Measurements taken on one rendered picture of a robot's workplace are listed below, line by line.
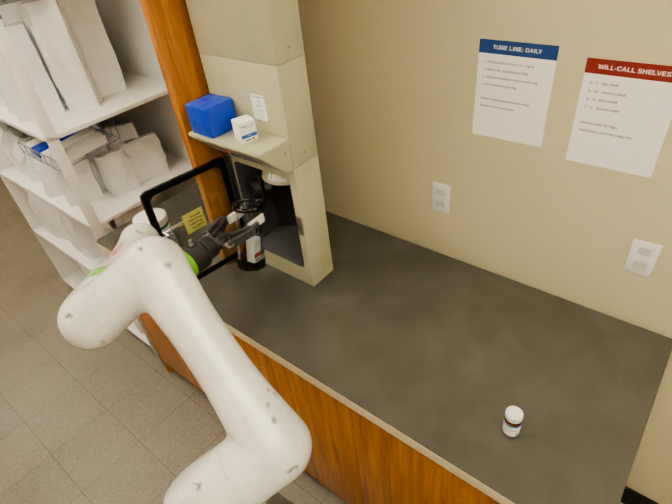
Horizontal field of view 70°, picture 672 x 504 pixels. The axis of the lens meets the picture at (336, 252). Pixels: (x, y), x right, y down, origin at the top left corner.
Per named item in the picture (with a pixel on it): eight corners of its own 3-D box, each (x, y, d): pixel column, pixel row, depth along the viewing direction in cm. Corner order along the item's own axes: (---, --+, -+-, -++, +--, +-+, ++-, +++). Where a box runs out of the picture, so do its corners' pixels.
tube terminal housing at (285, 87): (295, 224, 203) (259, 31, 156) (356, 249, 186) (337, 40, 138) (252, 256, 189) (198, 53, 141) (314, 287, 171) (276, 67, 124)
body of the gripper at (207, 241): (207, 246, 143) (230, 229, 149) (189, 238, 148) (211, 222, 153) (215, 264, 148) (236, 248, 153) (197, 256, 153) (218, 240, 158)
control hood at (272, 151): (223, 147, 160) (215, 118, 154) (294, 170, 142) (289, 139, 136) (196, 161, 153) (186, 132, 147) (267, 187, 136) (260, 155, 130)
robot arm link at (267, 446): (316, 470, 78) (142, 218, 87) (241, 525, 80) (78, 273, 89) (332, 444, 91) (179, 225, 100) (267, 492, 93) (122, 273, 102)
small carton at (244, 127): (250, 133, 142) (246, 114, 138) (258, 138, 138) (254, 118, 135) (235, 139, 140) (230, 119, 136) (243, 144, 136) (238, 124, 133)
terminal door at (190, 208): (248, 250, 184) (223, 155, 159) (178, 292, 169) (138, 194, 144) (247, 249, 184) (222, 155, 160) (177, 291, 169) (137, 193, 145)
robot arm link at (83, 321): (133, 333, 91) (81, 290, 87) (85, 372, 93) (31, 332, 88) (152, 290, 108) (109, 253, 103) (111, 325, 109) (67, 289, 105)
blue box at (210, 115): (217, 120, 152) (210, 92, 147) (238, 126, 147) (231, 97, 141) (192, 132, 146) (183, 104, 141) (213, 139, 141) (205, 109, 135)
